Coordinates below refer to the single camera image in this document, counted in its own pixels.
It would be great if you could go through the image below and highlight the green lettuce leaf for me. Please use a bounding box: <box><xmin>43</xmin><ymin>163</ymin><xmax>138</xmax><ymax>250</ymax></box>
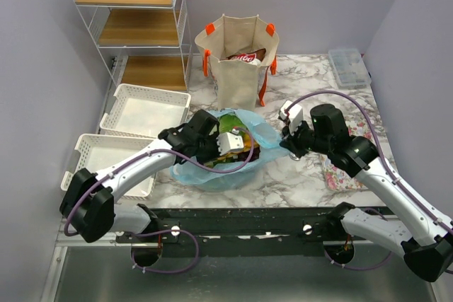
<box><xmin>218</xmin><ymin>113</ymin><xmax>246</xmax><ymax>134</ymax></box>

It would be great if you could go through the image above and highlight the white perforated basket front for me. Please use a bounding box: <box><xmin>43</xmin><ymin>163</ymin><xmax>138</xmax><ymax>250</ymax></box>
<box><xmin>60</xmin><ymin>134</ymin><xmax>153</xmax><ymax>192</ymax></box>

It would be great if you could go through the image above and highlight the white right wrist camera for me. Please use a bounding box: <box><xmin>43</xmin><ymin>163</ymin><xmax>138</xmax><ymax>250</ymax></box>
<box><xmin>278</xmin><ymin>100</ymin><xmax>304</xmax><ymax>135</ymax></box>

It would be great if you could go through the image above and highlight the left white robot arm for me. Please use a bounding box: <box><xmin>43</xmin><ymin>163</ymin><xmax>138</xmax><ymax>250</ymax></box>
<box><xmin>59</xmin><ymin>110</ymin><xmax>235</xmax><ymax>243</ymax></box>

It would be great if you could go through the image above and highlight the clear plastic organizer box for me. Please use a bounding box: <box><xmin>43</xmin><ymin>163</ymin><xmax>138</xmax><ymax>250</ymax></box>
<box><xmin>328</xmin><ymin>48</ymin><xmax>371</xmax><ymax>89</ymax></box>

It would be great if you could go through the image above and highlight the dark red grape bunch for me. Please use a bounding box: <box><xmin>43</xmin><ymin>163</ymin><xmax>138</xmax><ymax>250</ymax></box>
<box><xmin>240</xmin><ymin>141</ymin><xmax>262</xmax><ymax>163</ymax></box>

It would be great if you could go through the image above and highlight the white perforated basket rear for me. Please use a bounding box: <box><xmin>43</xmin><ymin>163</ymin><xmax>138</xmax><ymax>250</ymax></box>
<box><xmin>100</xmin><ymin>83</ymin><xmax>191</xmax><ymax>138</ymax></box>

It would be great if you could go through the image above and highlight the white perforated basket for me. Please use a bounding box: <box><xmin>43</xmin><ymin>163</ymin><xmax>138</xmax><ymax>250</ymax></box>
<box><xmin>60</xmin><ymin>134</ymin><xmax>153</xmax><ymax>192</ymax></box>
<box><xmin>100</xmin><ymin>83</ymin><xmax>191</xmax><ymax>138</ymax></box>

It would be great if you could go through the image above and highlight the white wire shelf rack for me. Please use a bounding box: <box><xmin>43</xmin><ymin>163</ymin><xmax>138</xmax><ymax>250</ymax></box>
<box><xmin>73</xmin><ymin>0</ymin><xmax>193</xmax><ymax>91</ymax></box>

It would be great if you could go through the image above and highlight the aluminium rail frame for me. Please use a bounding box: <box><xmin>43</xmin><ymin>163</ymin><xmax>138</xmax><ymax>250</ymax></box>
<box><xmin>42</xmin><ymin>238</ymin><xmax>452</xmax><ymax>301</ymax></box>

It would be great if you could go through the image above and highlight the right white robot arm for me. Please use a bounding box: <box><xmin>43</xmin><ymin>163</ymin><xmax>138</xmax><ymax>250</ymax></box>
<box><xmin>279</xmin><ymin>101</ymin><xmax>452</xmax><ymax>282</ymax></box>

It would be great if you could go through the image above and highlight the floral pattern tray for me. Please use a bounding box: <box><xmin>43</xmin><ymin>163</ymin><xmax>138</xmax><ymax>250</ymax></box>
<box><xmin>320</xmin><ymin>115</ymin><xmax>373</xmax><ymax>193</ymax></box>

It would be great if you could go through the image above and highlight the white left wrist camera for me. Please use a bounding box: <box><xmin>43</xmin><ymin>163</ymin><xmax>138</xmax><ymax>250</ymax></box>
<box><xmin>217</xmin><ymin>128</ymin><xmax>244</xmax><ymax>156</ymax></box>

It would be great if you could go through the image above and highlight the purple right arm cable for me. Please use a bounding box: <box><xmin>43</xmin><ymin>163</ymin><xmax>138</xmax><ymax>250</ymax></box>
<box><xmin>285</xmin><ymin>90</ymin><xmax>453</xmax><ymax>270</ymax></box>

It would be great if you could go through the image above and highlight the beige canvas tote bag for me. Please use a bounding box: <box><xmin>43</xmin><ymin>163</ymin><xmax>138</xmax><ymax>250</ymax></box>
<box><xmin>195</xmin><ymin>15</ymin><xmax>280</xmax><ymax>111</ymax></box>

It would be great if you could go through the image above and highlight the blue plastic grocery bag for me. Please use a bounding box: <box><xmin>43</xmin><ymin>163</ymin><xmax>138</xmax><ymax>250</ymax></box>
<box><xmin>170</xmin><ymin>109</ymin><xmax>289</xmax><ymax>192</ymax></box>

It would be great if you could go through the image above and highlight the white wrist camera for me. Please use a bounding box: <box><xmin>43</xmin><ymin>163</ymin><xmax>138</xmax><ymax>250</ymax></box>
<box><xmin>278</xmin><ymin>100</ymin><xmax>304</xmax><ymax>135</ymax></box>
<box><xmin>217</xmin><ymin>128</ymin><xmax>244</xmax><ymax>156</ymax></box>

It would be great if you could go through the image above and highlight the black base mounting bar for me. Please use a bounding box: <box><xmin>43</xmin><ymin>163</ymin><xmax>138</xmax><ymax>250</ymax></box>
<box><xmin>116</xmin><ymin>208</ymin><xmax>355</xmax><ymax>263</ymax></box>

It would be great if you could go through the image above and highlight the silver open-end wrench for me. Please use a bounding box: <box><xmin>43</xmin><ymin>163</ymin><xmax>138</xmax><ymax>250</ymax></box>
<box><xmin>289</xmin><ymin>153</ymin><xmax>300</xmax><ymax>161</ymax></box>

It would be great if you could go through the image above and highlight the red white snack packet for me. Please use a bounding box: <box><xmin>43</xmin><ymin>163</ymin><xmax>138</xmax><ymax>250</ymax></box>
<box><xmin>226</xmin><ymin>48</ymin><xmax>266</xmax><ymax>66</ymax></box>

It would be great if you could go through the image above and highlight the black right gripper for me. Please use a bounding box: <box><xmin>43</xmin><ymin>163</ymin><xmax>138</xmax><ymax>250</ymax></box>
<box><xmin>280</xmin><ymin>116</ymin><xmax>332</xmax><ymax>158</ymax></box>

